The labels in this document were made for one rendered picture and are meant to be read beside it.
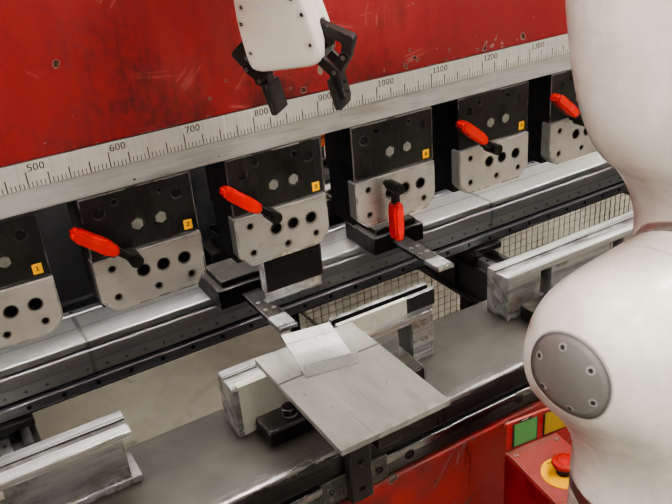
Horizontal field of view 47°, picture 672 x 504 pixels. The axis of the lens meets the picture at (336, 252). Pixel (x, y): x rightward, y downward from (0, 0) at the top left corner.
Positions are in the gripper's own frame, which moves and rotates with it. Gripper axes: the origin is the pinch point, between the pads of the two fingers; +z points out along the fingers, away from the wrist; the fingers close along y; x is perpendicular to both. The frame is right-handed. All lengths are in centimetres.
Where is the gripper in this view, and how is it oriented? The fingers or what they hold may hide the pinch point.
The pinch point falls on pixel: (309, 101)
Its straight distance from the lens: 96.7
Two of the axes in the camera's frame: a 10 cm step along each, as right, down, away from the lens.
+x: 4.3, -5.6, 7.0
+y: 8.6, 0.2, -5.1
